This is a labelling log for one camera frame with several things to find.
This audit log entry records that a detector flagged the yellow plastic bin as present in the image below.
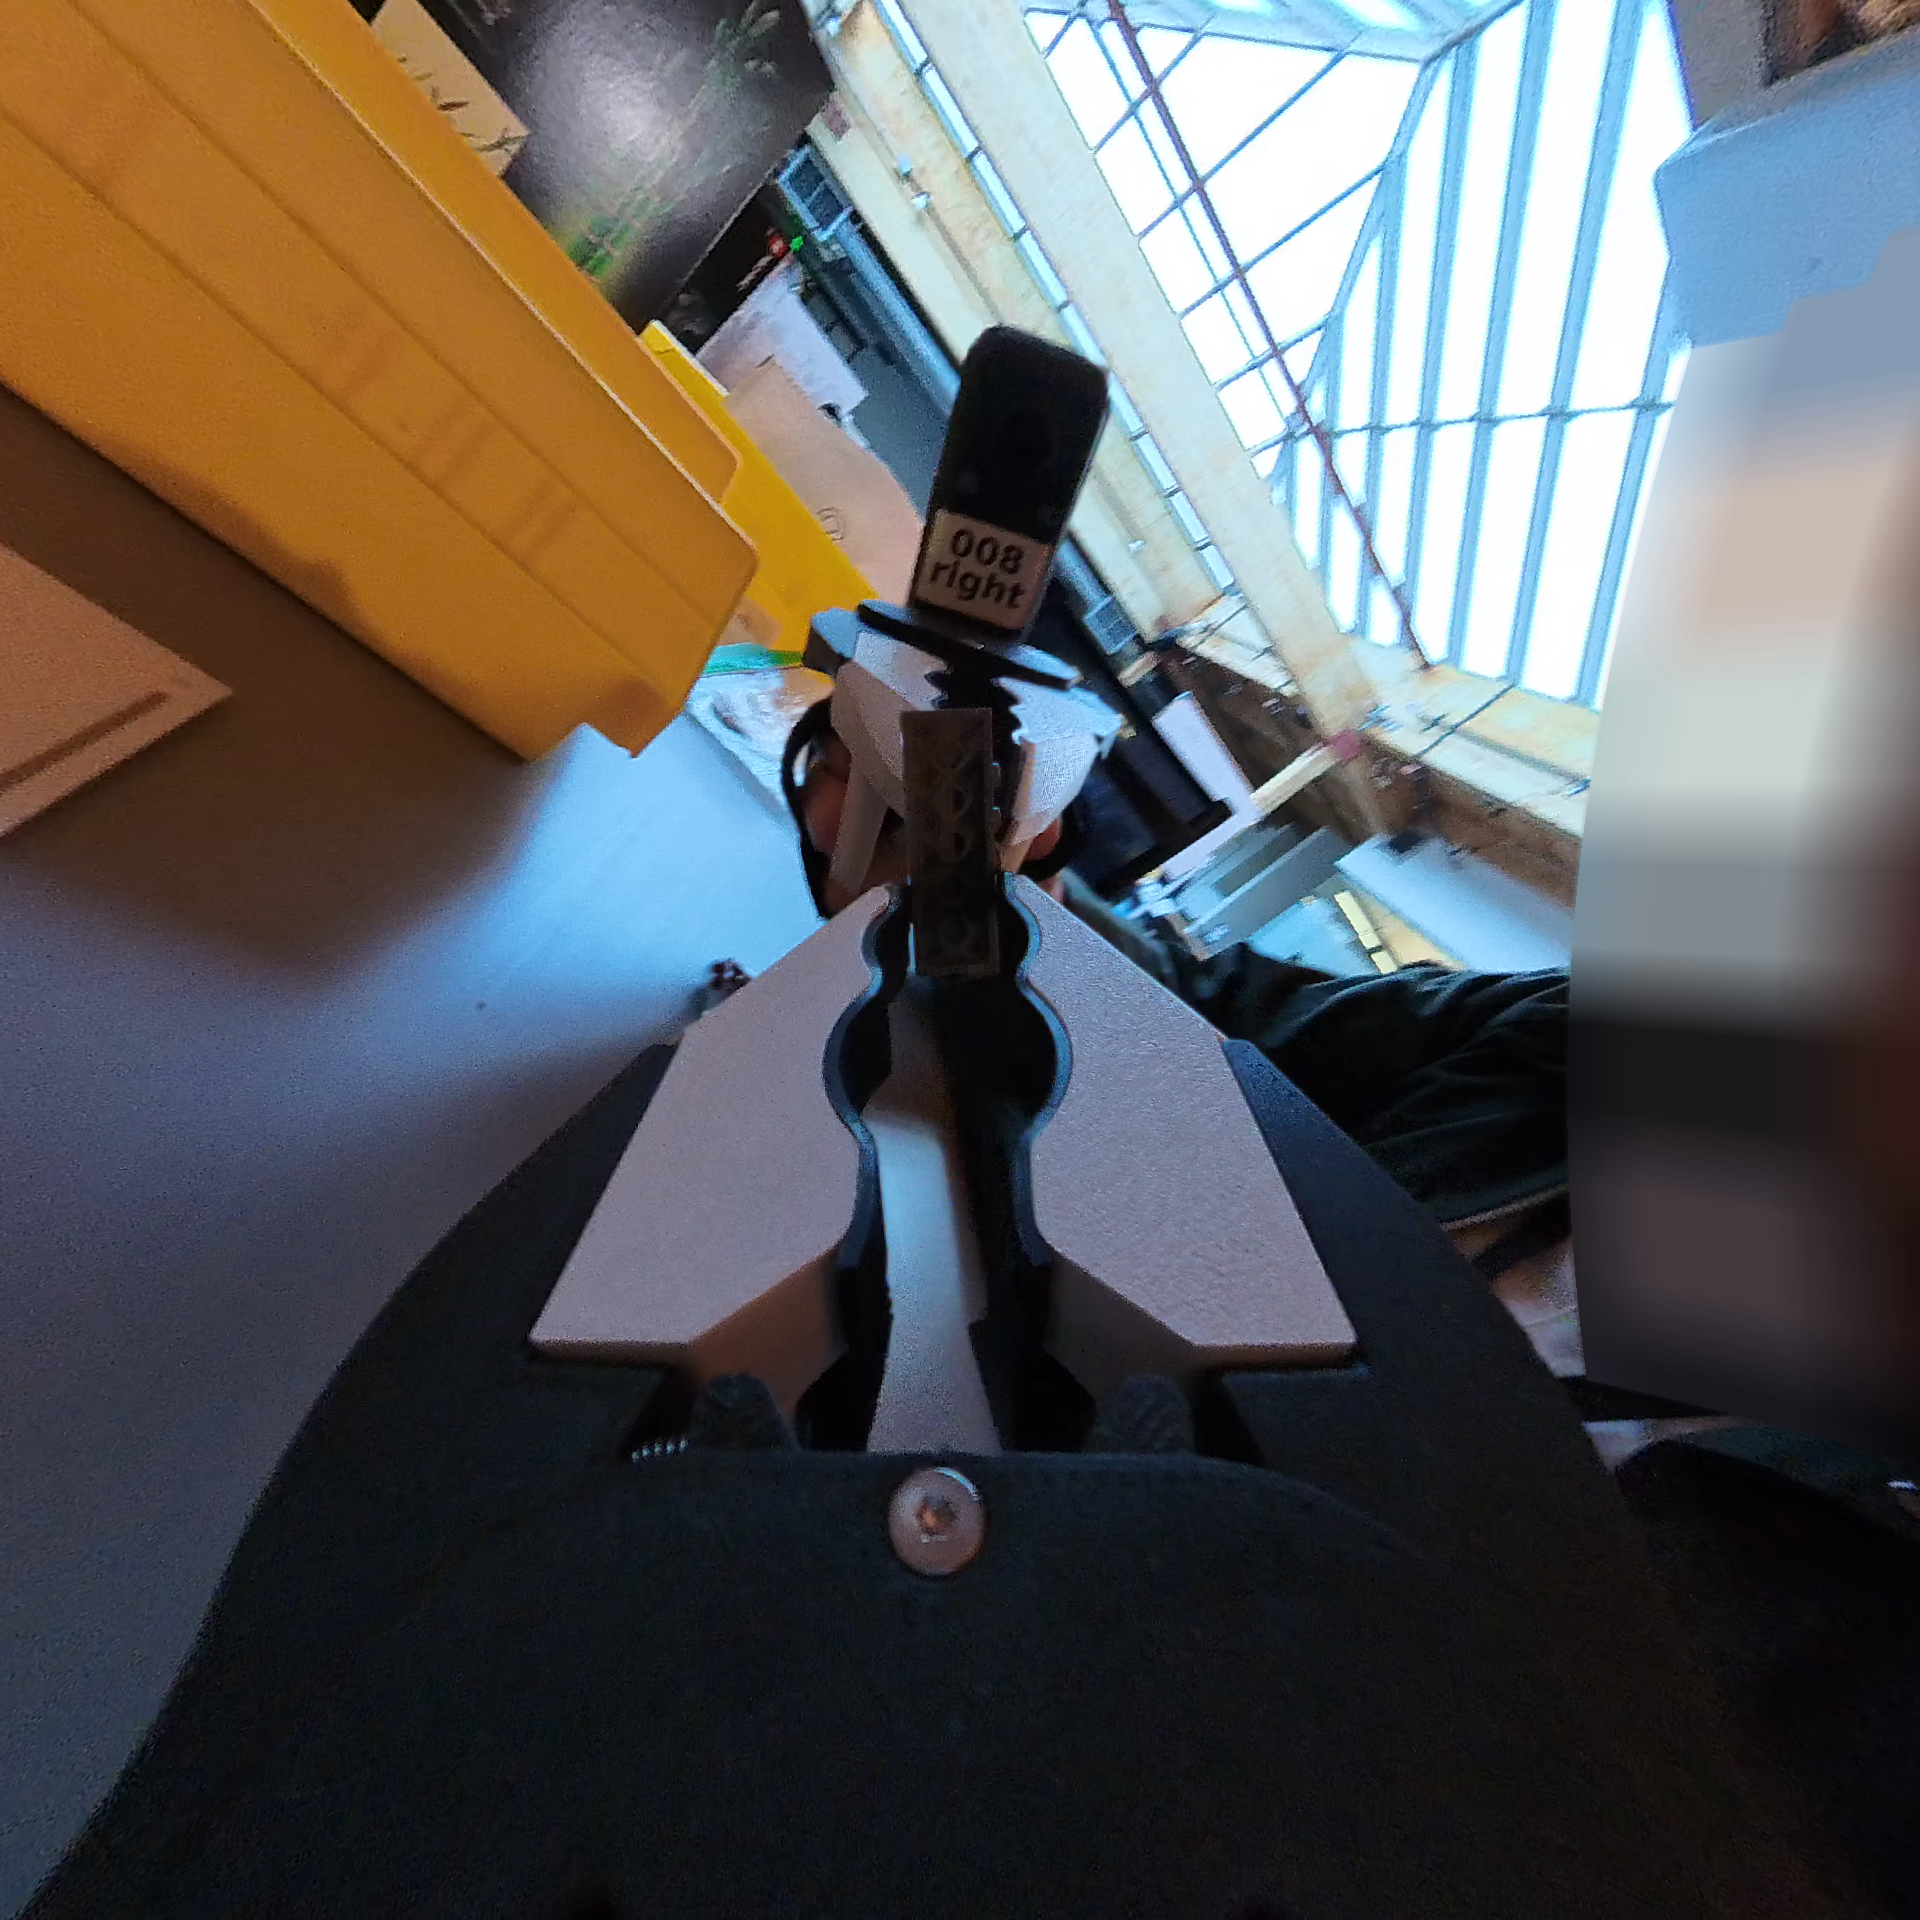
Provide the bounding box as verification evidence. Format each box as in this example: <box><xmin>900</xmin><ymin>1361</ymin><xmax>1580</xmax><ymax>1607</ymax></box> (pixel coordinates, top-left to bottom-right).
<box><xmin>637</xmin><ymin>323</ymin><xmax>881</xmax><ymax>655</ymax></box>
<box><xmin>0</xmin><ymin>0</ymin><xmax>760</xmax><ymax>761</ymax></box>

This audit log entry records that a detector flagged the long grey studded plate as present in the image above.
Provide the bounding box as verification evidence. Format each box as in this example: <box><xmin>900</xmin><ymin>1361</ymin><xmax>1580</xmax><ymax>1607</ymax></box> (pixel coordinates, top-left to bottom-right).
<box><xmin>900</xmin><ymin>708</ymin><xmax>1004</xmax><ymax>981</ymax></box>

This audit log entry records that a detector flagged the green zip plastic bag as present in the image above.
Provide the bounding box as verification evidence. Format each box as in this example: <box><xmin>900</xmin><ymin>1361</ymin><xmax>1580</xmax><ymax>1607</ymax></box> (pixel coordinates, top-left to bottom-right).
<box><xmin>690</xmin><ymin>642</ymin><xmax>843</xmax><ymax>782</ymax></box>

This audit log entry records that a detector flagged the open instruction booklet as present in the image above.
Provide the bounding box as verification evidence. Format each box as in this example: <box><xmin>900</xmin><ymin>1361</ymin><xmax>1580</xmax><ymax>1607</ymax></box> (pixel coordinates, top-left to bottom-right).
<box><xmin>0</xmin><ymin>543</ymin><xmax>234</xmax><ymax>843</ymax></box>

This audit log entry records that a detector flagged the black bamboo print box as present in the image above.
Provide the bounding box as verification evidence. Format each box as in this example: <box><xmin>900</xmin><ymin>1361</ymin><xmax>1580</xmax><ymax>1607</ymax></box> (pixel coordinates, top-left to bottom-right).
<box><xmin>366</xmin><ymin>0</ymin><xmax>835</xmax><ymax>336</ymax></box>

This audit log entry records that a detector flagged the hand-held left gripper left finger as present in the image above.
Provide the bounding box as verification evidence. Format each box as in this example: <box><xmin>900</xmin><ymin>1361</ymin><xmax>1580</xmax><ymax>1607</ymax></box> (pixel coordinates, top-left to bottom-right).
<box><xmin>529</xmin><ymin>885</ymin><xmax>913</xmax><ymax>1454</ymax></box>

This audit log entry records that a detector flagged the person's right hand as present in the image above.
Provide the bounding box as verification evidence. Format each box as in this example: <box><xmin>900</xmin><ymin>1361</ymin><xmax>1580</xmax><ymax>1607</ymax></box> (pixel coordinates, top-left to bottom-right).
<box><xmin>792</xmin><ymin>734</ymin><xmax>858</xmax><ymax>921</ymax></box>

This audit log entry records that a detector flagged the grey desk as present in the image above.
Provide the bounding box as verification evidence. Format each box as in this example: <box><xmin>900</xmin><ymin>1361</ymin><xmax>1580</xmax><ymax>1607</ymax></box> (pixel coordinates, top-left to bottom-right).
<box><xmin>0</xmin><ymin>383</ymin><xmax>932</xmax><ymax>1879</ymax></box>

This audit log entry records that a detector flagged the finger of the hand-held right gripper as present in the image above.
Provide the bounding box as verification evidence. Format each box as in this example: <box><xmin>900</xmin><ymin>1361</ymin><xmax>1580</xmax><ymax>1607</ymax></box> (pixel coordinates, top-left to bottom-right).
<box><xmin>825</xmin><ymin>656</ymin><xmax>941</xmax><ymax>900</ymax></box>
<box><xmin>990</xmin><ymin>675</ymin><xmax>1124</xmax><ymax>876</ymax></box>

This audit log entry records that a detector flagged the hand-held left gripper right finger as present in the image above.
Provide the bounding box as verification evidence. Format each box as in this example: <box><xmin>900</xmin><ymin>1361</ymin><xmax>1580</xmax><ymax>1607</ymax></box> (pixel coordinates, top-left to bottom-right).
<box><xmin>972</xmin><ymin>876</ymin><xmax>1361</xmax><ymax>1454</ymax></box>

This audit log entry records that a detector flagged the numbered paper bag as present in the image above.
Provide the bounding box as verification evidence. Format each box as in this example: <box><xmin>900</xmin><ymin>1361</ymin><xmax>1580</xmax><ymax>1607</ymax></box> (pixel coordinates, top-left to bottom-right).
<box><xmin>697</xmin><ymin>270</ymin><xmax>932</xmax><ymax>603</ymax></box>

